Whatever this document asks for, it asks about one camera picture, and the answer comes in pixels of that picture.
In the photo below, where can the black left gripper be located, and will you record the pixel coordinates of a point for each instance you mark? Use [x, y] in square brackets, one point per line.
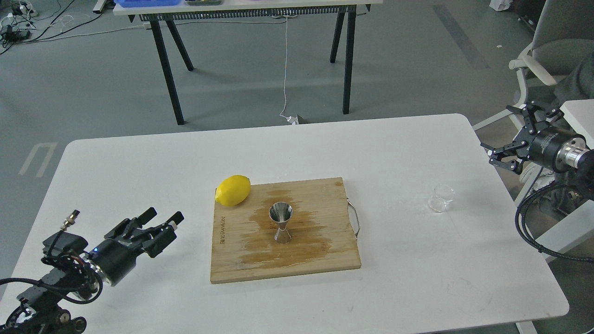
[116, 256]

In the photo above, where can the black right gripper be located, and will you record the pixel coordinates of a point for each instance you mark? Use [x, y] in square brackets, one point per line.
[555, 149]

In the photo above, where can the small clear glass cup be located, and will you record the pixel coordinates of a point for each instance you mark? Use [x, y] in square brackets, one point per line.
[441, 199]

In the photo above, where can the steel jigger measuring cup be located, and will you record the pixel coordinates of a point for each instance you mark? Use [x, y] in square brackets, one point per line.
[280, 213]

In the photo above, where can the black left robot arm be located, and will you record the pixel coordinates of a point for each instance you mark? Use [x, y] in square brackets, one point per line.
[78, 276]

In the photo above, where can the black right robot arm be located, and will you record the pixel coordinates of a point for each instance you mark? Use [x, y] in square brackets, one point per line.
[583, 189]

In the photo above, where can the person in grey clothes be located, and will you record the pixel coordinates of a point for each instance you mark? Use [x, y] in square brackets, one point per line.
[578, 85]

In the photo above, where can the yellow lemon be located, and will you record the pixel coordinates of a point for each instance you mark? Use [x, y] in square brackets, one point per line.
[233, 190]

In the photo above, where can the grey office chair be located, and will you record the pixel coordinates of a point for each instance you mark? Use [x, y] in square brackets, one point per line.
[563, 39]

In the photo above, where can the bamboo cutting board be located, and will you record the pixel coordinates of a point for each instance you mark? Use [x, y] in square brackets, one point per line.
[322, 236]

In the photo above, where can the blue plastic tray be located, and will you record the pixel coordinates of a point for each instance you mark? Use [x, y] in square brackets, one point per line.
[146, 3]

